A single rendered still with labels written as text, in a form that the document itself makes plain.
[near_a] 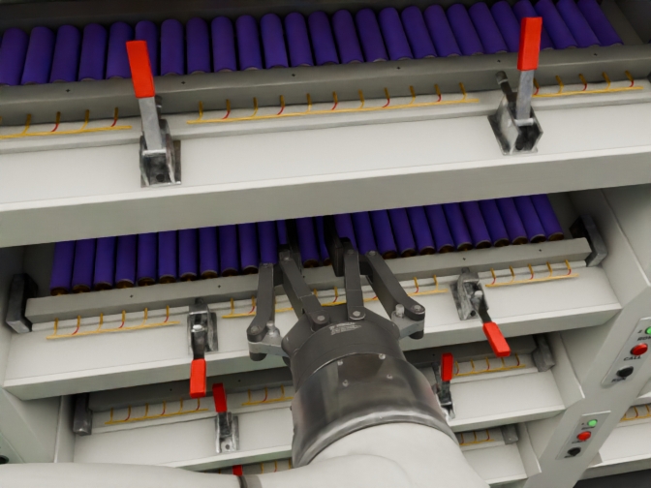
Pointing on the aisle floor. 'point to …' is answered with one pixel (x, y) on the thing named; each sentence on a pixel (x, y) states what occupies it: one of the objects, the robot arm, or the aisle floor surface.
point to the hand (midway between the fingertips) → (312, 245)
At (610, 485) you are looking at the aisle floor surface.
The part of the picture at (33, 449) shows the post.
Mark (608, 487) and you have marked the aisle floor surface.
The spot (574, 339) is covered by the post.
